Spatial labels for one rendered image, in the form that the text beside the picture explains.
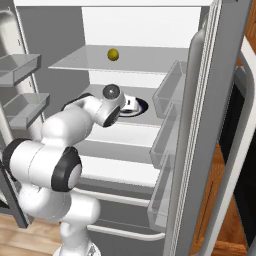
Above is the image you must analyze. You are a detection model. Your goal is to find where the clear door bin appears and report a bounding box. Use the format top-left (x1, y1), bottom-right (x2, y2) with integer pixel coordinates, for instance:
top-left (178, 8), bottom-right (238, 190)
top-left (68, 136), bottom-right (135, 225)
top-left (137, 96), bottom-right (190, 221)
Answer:
top-left (147, 155), bottom-right (175, 232)
top-left (149, 102), bottom-right (182, 165)
top-left (0, 53), bottom-right (43, 89)
top-left (2, 92), bottom-right (51, 131)
top-left (152, 59), bottom-right (188, 120)

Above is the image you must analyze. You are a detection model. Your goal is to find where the black wall oven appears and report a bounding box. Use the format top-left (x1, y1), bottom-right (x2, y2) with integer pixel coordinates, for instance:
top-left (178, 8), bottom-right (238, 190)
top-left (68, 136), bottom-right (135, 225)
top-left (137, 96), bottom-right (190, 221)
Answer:
top-left (218, 64), bottom-right (256, 249)

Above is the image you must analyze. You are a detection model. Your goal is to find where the yellow lemon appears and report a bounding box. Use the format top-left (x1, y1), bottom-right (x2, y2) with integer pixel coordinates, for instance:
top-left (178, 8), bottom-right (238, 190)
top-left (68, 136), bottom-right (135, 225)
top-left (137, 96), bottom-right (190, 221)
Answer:
top-left (107, 48), bottom-right (120, 62)

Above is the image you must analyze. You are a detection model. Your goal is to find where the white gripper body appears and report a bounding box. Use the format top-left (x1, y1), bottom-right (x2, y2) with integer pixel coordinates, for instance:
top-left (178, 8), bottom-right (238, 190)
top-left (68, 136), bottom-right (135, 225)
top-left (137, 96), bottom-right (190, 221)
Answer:
top-left (120, 99), bottom-right (141, 115)

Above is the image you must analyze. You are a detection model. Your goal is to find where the grey fridge door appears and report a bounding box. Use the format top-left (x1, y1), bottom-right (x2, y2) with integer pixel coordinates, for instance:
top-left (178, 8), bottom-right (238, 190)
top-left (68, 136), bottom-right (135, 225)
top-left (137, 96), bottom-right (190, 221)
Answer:
top-left (147, 0), bottom-right (254, 256)
top-left (0, 0), bottom-right (52, 230)

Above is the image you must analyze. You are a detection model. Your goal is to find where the glass fridge shelf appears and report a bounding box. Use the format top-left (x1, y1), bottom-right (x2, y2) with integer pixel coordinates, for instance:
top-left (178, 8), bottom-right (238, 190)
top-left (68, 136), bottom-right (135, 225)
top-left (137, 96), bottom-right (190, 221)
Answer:
top-left (61, 83), bottom-right (165, 128)
top-left (48, 44), bottom-right (190, 75)

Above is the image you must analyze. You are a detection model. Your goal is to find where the white fridge drawer handle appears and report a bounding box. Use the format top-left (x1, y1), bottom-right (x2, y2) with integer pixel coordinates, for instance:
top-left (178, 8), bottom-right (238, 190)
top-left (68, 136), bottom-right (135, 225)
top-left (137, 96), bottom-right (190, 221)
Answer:
top-left (86, 224), bottom-right (166, 242)

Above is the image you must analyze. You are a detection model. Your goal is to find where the grey fridge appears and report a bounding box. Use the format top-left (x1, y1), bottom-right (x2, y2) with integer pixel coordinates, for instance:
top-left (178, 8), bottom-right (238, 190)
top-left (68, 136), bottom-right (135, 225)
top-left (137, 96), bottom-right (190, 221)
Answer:
top-left (13, 0), bottom-right (214, 256)

